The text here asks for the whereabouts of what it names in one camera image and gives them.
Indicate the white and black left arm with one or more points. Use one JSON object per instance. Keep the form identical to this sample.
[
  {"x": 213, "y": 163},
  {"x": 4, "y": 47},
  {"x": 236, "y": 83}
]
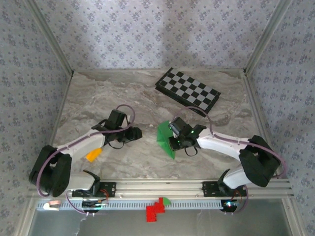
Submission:
[{"x": 83, "y": 145}]

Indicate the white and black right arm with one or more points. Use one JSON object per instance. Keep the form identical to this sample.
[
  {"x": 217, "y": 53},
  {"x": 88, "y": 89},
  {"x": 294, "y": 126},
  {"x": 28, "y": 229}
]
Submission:
[{"x": 219, "y": 145}]

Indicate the grey metal sheet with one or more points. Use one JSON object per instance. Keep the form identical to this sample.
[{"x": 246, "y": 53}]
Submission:
[{"x": 197, "y": 226}]

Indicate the yellow block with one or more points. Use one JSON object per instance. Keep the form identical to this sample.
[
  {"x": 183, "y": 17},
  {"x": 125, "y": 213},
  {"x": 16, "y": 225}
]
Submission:
[{"x": 94, "y": 155}]

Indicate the folded black chessboard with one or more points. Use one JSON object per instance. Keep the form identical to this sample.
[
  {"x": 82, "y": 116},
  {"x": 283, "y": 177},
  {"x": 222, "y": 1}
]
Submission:
[{"x": 188, "y": 92}]

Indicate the small green paper scrap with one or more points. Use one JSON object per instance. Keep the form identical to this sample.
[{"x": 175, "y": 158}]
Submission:
[{"x": 167, "y": 201}]

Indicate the red toy brick stack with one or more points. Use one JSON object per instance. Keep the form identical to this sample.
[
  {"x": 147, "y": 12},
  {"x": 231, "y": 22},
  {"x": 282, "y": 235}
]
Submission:
[{"x": 155, "y": 211}]

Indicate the black controller board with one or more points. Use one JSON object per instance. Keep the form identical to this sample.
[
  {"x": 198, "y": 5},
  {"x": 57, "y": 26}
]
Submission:
[
  {"x": 230, "y": 205},
  {"x": 94, "y": 204}
]

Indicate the small pink eraser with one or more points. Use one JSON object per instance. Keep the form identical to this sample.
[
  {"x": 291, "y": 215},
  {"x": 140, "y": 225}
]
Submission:
[{"x": 54, "y": 202}]

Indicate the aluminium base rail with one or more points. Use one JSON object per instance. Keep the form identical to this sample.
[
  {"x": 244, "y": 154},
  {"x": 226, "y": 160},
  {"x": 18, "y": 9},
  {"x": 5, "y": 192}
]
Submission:
[{"x": 160, "y": 188}]

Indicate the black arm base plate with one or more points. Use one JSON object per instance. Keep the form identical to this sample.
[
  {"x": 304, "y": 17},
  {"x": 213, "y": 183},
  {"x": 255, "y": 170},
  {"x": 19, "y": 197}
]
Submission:
[
  {"x": 110, "y": 189},
  {"x": 209, "y": 189}
]

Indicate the aluminium side rail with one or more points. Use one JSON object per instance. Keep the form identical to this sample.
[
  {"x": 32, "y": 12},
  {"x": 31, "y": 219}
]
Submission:
[
  {"x": 63, "y": 98},
  {"x": 252, "y": 98}
]

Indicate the aluminium frame post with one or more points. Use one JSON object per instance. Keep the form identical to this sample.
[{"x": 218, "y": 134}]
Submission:
[
  {"x": 265, "y": 37},
  {"x": 51, "y": 37}
]

